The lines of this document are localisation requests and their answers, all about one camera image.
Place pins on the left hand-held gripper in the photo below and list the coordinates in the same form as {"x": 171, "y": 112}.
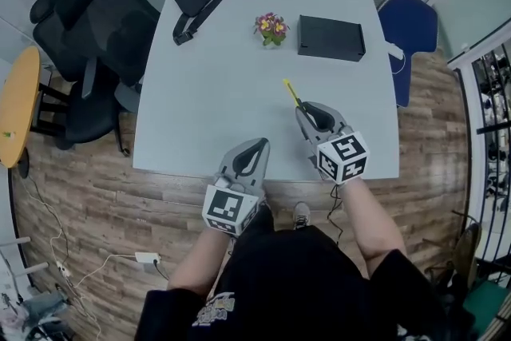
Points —
{"x": 225, "y": 207}

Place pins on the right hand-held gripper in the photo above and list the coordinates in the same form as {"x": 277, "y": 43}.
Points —
{"x": 343, "y": 155}

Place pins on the yellow pen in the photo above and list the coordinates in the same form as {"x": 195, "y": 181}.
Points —
{"x": 291, "y": 91}

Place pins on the person's right forearm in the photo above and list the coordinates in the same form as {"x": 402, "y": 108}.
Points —
{"x": 369, "y": 219}

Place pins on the person's left forearm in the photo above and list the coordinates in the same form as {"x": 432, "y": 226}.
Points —
{"x": 199, "y": 263}

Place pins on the person's black trousers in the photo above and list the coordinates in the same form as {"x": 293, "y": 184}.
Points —
{"x": 259, "y": 221}

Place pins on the right grey sneaker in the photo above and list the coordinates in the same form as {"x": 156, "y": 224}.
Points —
{"x": 301, "y": 215}

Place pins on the black rectangular box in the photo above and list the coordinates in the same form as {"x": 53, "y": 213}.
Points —
{"x": 329, "y": 38}

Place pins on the white power adapter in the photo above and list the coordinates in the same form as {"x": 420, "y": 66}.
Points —
{"x": 395, "y": 51}

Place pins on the small potted flower plant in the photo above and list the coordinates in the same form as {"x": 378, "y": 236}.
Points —
{"x": 272, "y": 28}

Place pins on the blue chair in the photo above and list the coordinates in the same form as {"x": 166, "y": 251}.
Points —
{"x": 411, "y": 24}

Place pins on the white power strip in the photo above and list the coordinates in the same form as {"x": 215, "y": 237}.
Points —
{"x": 147, "y": 258}

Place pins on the person's black t-shirt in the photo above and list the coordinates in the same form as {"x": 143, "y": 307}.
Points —
{"x": 295, "y": 291}

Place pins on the black metal railing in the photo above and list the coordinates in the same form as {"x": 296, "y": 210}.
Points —
{"x": 491, "y": 128}

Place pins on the black mesh office chair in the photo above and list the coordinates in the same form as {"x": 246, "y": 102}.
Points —
{"x": 52, "y": 32}
{"x": 120, "y": 24}

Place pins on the white floor plug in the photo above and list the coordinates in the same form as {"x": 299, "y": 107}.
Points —
{"x": 64, "y": 268}

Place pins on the black floor stand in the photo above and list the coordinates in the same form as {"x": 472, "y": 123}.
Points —
{"x": 24, "y": 165}

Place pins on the round wooden table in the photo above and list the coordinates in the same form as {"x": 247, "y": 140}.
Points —
{"x": 18, "y": 104}

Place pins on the white metal rack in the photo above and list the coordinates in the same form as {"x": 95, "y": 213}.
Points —
{"x": 20, "y": 241}

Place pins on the small white vase green sprout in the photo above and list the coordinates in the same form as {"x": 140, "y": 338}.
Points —
{"x": 8, "y": 135}

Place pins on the grey crumpled cloth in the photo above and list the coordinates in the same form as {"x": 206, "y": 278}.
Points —
{"x": 42, "y": 307}

